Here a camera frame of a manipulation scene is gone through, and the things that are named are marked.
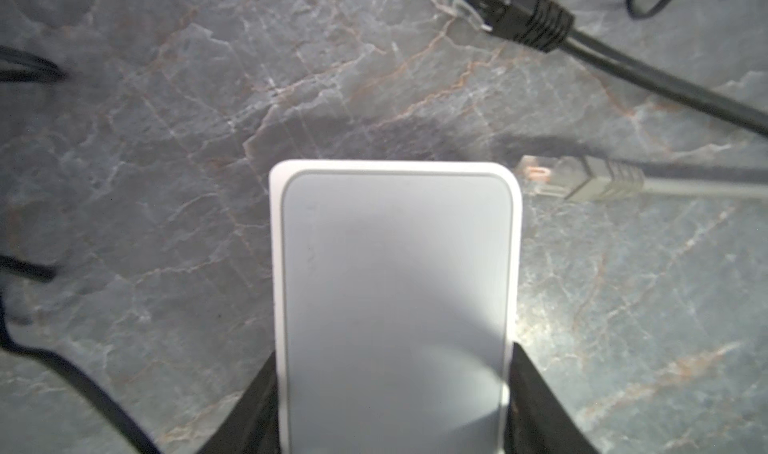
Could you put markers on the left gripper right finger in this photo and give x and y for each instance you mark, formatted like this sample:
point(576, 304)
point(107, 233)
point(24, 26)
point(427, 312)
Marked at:
point(537, 423)

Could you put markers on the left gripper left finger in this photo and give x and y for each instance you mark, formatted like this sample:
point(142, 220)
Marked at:
point(252, 426)

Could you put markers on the white network switch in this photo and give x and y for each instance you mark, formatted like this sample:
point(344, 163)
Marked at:
point(395, 296)

